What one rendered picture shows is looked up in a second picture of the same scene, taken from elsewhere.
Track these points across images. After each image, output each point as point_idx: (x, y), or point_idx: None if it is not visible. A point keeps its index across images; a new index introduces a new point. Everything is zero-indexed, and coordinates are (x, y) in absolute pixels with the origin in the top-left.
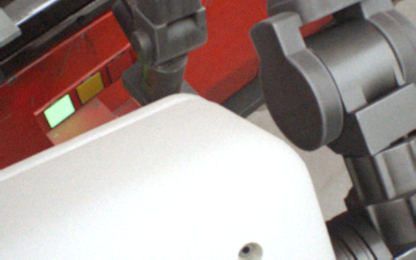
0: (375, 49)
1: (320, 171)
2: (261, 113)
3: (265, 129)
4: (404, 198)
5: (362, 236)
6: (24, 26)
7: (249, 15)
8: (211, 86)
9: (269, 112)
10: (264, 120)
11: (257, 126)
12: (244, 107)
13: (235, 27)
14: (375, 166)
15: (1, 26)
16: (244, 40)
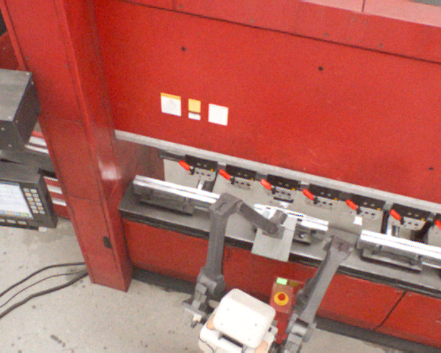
0: (302, 329)
1: None
2: (362, 344)
3: (356, 350)
4: (285, 348)
5: (276, 346)
6: (296, 255)
7: (375, 308)
8: (345, 315)
9: (365, 346)
10: (360, 346)
11: (355, 345)
12: (358, 334)
13: (366, 308)
14: (286, 341)
15: (285, 256)
16: (369, 314)
